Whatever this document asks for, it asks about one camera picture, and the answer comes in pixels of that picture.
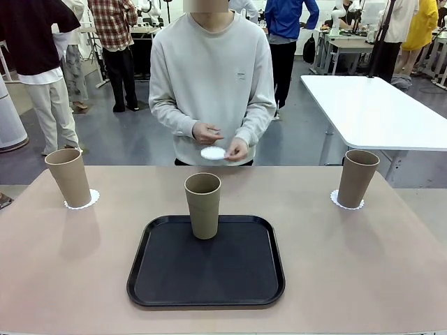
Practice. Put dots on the person in patterned skirt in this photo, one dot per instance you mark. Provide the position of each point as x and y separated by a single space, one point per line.
75 70

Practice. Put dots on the person black top white trousers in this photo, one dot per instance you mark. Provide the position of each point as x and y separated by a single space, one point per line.
31 42

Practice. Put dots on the grey background desk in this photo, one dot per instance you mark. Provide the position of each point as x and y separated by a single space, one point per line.
345 43

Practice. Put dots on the black tripod stand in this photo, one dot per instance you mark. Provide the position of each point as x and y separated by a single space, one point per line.
379 45

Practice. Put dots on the person cream top black trousers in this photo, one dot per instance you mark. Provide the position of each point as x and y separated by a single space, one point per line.
401 21

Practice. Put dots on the person's right hand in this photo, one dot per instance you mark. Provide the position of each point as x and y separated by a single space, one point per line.
202 134

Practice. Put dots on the person in plaid shirt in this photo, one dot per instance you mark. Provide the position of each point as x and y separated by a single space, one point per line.
115 31

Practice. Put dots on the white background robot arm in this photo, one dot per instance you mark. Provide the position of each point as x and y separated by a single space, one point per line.
336 17

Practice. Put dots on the person in blue shirt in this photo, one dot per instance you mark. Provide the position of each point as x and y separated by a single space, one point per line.
286 21

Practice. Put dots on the white cylindrical appliance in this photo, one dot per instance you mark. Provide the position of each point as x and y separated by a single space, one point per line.
10 118

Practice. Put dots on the person in yellow coat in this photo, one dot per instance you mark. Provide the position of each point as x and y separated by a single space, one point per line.
420 28

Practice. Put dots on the tan tumbler cup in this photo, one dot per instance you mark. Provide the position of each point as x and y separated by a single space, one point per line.
202 195
204 225
70 178
358 181

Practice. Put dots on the white scalloped paper coaster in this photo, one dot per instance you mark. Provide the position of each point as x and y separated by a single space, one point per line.
95 197
333 198
212 153

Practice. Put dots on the person's left forearm grey sleeve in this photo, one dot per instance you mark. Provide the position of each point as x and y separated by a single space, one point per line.
258 125

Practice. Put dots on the black plastic serving tray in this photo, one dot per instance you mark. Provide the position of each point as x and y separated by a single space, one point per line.
209 275

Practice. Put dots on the person's left hand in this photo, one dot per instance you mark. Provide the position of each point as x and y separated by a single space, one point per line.
239 151

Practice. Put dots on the grey cloth heap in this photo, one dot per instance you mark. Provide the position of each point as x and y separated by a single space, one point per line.
401 83

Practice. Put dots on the person in grey sweatshirt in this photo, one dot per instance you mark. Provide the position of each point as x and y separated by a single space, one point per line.
209 70

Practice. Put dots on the white table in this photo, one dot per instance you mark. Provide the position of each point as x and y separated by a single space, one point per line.
377 115

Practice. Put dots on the person's right forearm grey sleeve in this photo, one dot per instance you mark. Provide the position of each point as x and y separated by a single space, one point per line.
171 120

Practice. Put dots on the black hanging bag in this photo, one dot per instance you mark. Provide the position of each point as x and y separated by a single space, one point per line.
309 49

